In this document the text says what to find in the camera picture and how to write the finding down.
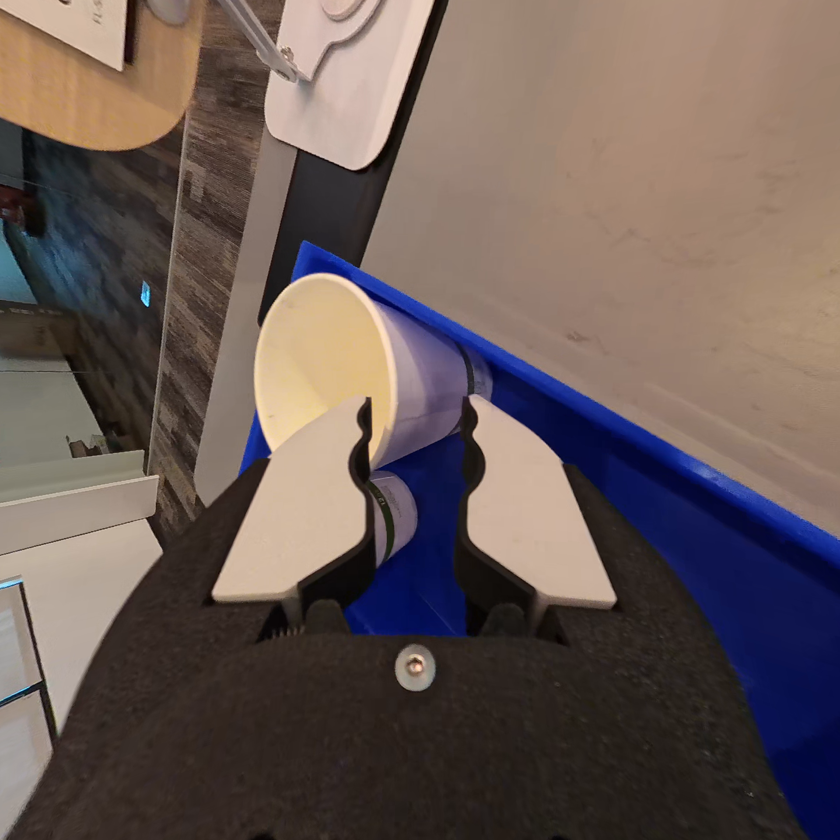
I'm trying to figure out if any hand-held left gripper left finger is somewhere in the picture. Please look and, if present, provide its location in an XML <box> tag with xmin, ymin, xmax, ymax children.
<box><xmin>210</xmin><ymin>397</ymin><xmax>378</xmax><ymax>619</ymax></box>

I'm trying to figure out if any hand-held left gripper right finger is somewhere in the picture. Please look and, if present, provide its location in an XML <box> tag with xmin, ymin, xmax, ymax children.
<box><xmin>455</xmin><ymin>394</ymin><xmax>619</xmax><ymax>622</ymax></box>

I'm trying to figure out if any white paper cup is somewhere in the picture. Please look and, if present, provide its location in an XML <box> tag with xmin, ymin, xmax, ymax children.
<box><xmin>254</xmin><ymin>273</ymin><xmax>496</xmax><ymax>471</ymax></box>
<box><xmin>368</xmin><ymin>473</ymin><xmax>422</xmax><ymax>565</ymax></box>

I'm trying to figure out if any blue plastic bin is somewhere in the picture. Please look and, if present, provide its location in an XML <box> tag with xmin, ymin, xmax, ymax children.
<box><xmin>239</xmin><ymin>241</ymin><xmax>840</xmax><ymax>840</ymax></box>

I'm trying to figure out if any black flat mat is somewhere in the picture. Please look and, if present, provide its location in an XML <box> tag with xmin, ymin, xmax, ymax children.
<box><xmin>256</xmin><ymin>0</ymin><xmax>450</xmax><ymax>324</ymax></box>

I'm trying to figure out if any instruction sheet on wooden stand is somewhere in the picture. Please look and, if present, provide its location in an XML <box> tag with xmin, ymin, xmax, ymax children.
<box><xmin>0</xmin><ymin>0</ymin><xmax>206</xmax><ymax>153</ymax></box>

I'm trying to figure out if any printed instruction sign board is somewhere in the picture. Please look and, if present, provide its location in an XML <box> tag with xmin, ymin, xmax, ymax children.
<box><xmin>0</xmin><ymin>0</ymin><xmax>140</xmax><ymax>73</ymax></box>

